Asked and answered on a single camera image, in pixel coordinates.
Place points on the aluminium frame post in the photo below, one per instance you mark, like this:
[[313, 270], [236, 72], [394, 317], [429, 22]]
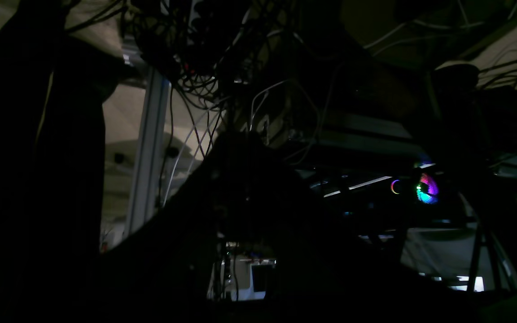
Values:
[[149, 154]]

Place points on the rgb lit computer fan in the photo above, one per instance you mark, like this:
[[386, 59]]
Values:
[[427, 190]]

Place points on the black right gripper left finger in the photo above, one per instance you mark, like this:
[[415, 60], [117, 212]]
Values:
[[161, 273]]

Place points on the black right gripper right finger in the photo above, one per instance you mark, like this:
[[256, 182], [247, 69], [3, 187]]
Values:
[[329, 275]]

